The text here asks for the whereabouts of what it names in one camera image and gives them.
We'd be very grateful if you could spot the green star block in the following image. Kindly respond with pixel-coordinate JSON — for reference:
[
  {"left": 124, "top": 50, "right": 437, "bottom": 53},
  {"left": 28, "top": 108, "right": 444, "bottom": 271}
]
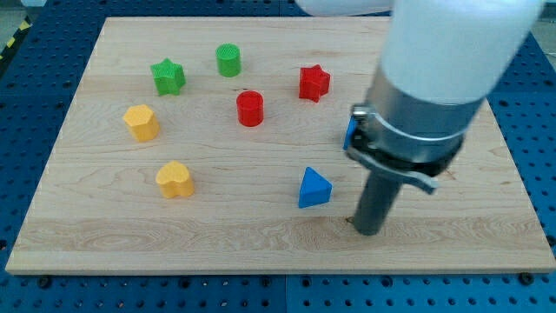
[{"left": 150, "top": 58, "right": 186, "bottom": 96}]

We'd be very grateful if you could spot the red star block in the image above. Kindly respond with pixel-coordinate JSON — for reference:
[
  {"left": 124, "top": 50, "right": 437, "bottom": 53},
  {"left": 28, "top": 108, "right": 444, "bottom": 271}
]
[{"left": 299, "top": 64, "right": 331, "bottom": 103}]

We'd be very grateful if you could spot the wooden board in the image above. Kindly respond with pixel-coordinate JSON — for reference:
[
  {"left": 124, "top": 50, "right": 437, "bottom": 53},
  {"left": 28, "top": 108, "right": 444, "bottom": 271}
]
[{"left": 6, "top": 17, "right": 555, "bottom": 276}]

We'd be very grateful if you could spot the red cylinder block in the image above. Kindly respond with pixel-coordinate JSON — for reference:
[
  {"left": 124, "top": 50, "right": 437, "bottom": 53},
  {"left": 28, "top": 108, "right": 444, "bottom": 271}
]
[{"left": 236, "top": 90, "right": 264, "bottom": 127}]

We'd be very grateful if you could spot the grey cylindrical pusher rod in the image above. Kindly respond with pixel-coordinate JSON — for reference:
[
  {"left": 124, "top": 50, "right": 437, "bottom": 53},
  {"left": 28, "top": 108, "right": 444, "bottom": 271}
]
[{"left": 353, "top": 172, "right": 401, "bottom": 236}]

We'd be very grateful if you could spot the yellow heart block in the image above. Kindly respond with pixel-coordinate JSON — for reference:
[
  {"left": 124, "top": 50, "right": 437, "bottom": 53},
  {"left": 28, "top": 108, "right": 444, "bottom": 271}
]
[{"left": 156, "top": 161, "right": 195, "bottom": 198}]

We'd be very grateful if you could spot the yellow hexagon block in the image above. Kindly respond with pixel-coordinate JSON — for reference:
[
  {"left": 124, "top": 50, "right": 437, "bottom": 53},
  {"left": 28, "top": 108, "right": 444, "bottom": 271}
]
[{"left": 122, "top": 104, "right": 160, "bottom": 143}]

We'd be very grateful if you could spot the blue triangle block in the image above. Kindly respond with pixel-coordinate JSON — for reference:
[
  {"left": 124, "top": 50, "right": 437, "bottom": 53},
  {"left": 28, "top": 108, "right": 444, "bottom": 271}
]
[{"left": 298, "top": 167, "right": 333, "bottom": 209}]

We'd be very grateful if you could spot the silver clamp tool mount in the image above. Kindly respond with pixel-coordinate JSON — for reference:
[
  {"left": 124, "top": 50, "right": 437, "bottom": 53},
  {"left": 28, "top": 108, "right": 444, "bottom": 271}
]
[{"left": 346, "top": 65, "right": 482, "bottom": 194}]

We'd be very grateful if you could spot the blue block behind arm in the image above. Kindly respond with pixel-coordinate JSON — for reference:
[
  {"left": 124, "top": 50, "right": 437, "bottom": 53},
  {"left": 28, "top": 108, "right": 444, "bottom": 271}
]
[{"left": 342, "top": 117, "right": 357, "bottom": 150}]

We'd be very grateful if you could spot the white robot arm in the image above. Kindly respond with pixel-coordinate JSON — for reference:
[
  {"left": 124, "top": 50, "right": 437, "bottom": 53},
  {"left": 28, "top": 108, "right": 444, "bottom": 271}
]
[{"left": 300, "top": 0, "right": 544, "bottom": 236}]

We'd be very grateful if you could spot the green cylinder block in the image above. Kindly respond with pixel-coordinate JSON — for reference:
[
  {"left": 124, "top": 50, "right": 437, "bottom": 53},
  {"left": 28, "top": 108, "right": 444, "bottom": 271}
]
[{"left": 215, "top": 43, "right": 242, "bottom": 77}]

